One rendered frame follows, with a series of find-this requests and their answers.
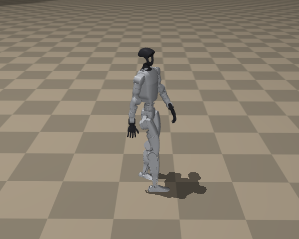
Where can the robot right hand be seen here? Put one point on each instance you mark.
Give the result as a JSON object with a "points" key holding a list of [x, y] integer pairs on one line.
{"points": [[132, 129]]}

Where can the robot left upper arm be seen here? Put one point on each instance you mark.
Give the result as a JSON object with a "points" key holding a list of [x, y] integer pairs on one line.
{"points": [[161, 87]]}

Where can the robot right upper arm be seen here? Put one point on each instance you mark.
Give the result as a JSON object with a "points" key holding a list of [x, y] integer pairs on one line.
{"points": [[138, 81]]}

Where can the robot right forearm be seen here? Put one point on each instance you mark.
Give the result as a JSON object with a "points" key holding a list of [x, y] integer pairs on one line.
{"points": [[132, 111]]}

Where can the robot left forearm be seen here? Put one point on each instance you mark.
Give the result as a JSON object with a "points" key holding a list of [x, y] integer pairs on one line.
{"points": [[165, 98]]}

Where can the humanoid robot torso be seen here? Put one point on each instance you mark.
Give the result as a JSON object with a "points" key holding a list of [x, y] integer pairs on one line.
{"points": [[149, 92]]}

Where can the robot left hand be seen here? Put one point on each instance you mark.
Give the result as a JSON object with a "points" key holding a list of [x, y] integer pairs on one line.
{"points": [[172, 111]]}

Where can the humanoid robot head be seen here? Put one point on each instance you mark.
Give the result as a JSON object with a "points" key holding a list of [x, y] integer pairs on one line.
{"points": [[146, 53]]}

